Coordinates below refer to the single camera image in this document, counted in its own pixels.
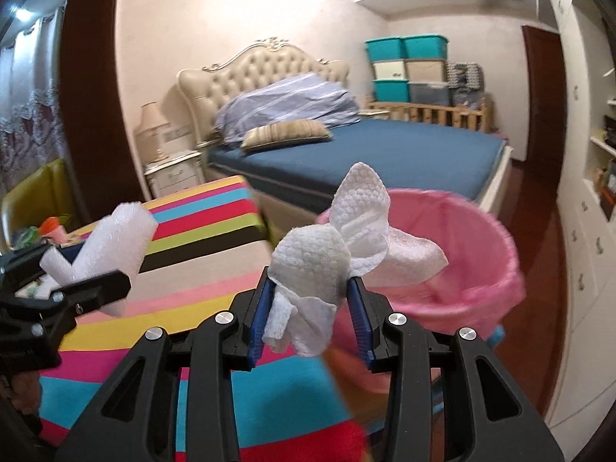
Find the grey clear storage box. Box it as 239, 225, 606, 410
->
408, 81, 452, 105

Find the wall switch panel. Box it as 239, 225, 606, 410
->
162, 124, 192, 144

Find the lace patterned curtain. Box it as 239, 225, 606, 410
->
0, 4, 67, 198

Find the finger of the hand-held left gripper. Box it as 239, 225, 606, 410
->
0, 244, 84, 281
0, 271, 132, 329

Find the cream tufted bed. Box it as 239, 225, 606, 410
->
176, 36, 513, 246

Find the white foam block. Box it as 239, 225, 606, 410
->
40, 201, 159, 319

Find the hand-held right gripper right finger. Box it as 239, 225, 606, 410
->
346, 276, 564, 462

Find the blue striped duvet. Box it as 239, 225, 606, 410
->
213, 71, 362, 145

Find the yellow chair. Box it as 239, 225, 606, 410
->
1, 158, 75, 248

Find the bin with pink bag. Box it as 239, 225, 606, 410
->
315, 189, 527, 398

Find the tan plastic storage box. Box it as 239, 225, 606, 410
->
405, 59, 447, 82

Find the cream bedside lamp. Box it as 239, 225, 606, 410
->
133, 102, 170, 165

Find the cream plastic storage box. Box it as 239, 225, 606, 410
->
373, 60, 407, 81

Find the white built-in wardrobe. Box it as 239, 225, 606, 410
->
546, 0, 616, 429

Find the tan striped pillow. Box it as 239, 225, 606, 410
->
239, 119, 334, 152

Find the houndstooth fabric bag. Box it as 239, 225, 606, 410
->
447, 61, 484, 91

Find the wooden crib rail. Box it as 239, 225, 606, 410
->
365, 97, 495, 134

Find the orange toy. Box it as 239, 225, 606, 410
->
40, 216, 69, 245

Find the white paper towel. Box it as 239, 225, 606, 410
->
262, 162, 392, 359

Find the colourful striped tablecloth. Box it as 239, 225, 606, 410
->
37, 176, 373, 462

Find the teal plastic storage box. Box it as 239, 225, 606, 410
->
403, 35, 449, 61
373, 78, 410, 103
364, 37, 407, 63

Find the dark wooden door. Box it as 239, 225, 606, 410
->
521, 25, 567, 163

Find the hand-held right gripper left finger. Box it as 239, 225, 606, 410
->
55, 266, 277, 462

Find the white nightstand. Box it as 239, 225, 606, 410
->
143, 150, 205, 199

